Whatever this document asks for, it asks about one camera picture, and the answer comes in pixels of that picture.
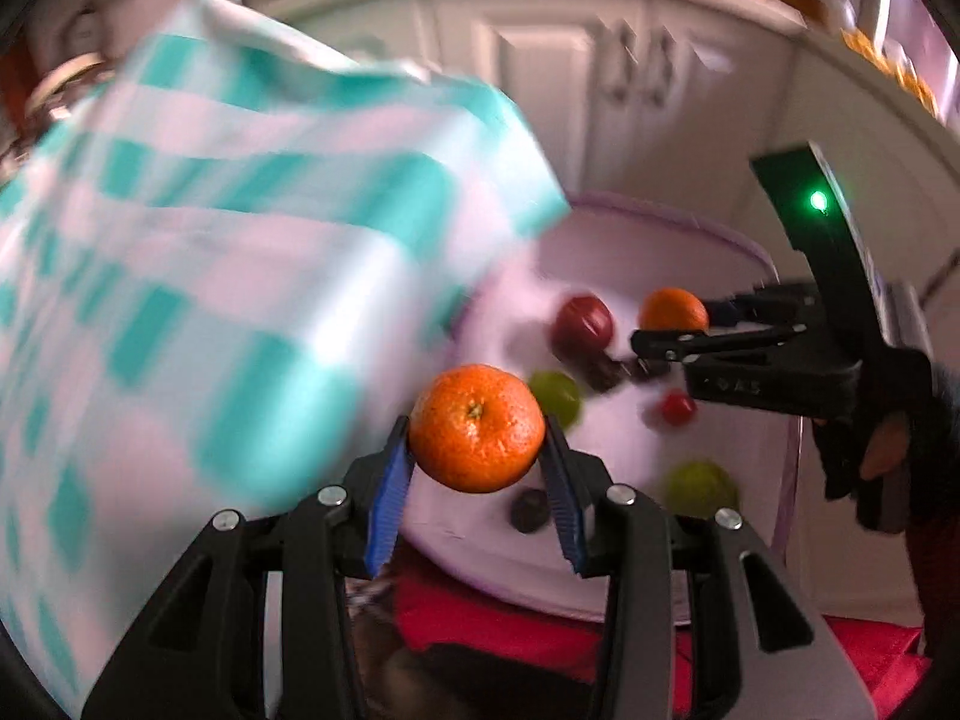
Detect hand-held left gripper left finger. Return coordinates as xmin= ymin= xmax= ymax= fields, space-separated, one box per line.
xmin=81 ymin=414 xmax=416 ymax=720

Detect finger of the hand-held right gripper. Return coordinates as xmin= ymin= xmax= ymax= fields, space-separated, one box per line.
xmin=703 ymin=280 xmax=820 ymax=325
xmin=630 ymin=324 xmax=815 ymax=362

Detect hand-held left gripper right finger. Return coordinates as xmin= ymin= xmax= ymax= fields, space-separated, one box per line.
xmin=541 ymin=416 xmax=878 ymax=720

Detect dark brown fruit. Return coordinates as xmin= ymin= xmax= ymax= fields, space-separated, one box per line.
xmin=510 ymin=487 xmax=552 ymax=533
xmin=581 ymin=356 xmax=623 ymax=392

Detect orange mandarin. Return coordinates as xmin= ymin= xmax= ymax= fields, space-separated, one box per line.
xmin=409 ymin=364 xmax=547 ymax=494
xmin=639 ymin=287 xmax=710 ymax=335

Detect red tomato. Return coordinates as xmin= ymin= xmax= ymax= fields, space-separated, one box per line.
xmin=658 ymin=388 xmax=698 ymax=427

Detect white round basket purple rim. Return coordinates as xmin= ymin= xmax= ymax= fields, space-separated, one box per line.
xmin=401 ymin=191 xmax=807 ymax=627

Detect green lime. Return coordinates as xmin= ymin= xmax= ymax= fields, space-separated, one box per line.
xmin=529 ymin=370 xmax=584 ymax=428

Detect dark red apple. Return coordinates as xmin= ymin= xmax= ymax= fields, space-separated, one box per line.
xmin=551 ymin=294 xmax=616 ymax=357

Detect green round fruit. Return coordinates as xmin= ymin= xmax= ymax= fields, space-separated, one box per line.
xmin=666 ymin=461 xmax=740 ymax=520

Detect person's right forearm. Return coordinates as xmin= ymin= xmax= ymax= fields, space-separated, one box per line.
xmin=904 ymin=495 xmax=960 ymax=661

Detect person's right hand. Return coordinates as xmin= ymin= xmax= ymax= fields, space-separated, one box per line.
xmin=814 ymin=367 xmax=960 ymax=518

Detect red cloth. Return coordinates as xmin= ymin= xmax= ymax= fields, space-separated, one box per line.
xmin=394 ymin=562 xmax=931 ymax=720

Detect blurry orange packets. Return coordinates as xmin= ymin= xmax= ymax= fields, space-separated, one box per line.
xmin=841 ymin=24 xmax=940 ymax=119

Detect teal pink checkered tablecloth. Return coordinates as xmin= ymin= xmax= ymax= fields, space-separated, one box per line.
xmin=0 ymin=0 xmax=571 ymax=717

